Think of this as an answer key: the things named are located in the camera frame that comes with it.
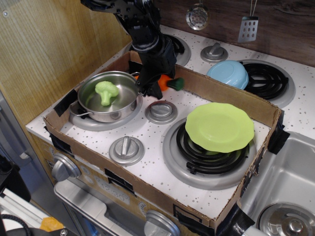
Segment silver metal pot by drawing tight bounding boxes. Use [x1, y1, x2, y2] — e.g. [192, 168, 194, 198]
[69, 71, 142, 123]

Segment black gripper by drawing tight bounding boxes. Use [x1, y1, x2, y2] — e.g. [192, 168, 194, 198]
[136, 38, 177, 100]

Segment green toy broccoli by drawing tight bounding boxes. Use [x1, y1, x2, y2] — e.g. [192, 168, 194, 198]
[95, 81, 119, 106]

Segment silver oven door handle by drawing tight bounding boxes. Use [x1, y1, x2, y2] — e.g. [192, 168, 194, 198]
[54, 180, 109, 231]

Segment silver left oven knob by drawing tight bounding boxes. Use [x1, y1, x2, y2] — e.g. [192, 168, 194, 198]
[52, 153, 81, 182]

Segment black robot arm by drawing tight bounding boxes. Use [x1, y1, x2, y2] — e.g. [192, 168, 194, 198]
[81, 0, 177, 99]

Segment orange cloth piece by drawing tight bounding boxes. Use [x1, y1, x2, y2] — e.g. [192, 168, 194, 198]
[39, 217, 64, 232]

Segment light blue plastic bowl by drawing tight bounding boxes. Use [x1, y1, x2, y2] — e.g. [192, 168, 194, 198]
[207, 60, 249, 89]

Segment silver toy sink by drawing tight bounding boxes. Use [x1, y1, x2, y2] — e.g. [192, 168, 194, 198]
[241, 132, 315, 236]

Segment silver front stove knob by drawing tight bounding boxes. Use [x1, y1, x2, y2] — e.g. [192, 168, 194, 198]
[109, 136, 145, 166]

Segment silver sink drain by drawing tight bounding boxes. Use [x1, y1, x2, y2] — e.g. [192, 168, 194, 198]
[256, 203, 315, 236]

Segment brown cardboard fence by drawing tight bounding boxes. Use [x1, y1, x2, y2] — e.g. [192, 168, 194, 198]
[44, 66, 284, 236]

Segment silver stove knob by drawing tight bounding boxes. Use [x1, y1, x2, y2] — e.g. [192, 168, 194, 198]
[109, 136, 145, 166]
[200, 43, 228, 63]
[145, 101, 178, 124]

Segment hanging silver slotted spatula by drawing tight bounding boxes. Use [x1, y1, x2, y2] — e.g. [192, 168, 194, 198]
[238, 0, 259, 43]

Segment silver oven knob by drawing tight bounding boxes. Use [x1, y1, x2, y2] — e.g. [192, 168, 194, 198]
[144, 210, 181, 236]
[52, 153, 81, 182]

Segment green plastic plate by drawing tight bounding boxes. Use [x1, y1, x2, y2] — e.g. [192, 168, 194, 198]
[185, 102, 254, 153]

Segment silver back stove knob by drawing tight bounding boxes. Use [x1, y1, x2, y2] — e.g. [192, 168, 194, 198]
[200, 43, 228, 63]

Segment silver right oven knob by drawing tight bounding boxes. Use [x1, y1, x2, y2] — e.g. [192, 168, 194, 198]
[144, 210, 181, 236]

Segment front right black burner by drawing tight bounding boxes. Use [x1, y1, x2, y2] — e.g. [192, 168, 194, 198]
[162, 119, 256, 190]

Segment hanging silver strainer spoon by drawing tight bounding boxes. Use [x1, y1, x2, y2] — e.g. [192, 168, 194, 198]
[186, 0, 211, 31]

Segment black cable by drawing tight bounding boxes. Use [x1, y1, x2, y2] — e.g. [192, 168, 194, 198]
[0, 214, 32, 236]

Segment back right black burner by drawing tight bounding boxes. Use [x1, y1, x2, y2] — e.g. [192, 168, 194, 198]
[240, 59, 296, 108]

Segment orange toy carrot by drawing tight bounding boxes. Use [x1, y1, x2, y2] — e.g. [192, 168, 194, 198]
[134, 74, 185, 92]

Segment silver centre stove knob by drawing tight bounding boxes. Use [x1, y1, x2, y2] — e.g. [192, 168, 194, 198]
[145, 101, 178, 124]

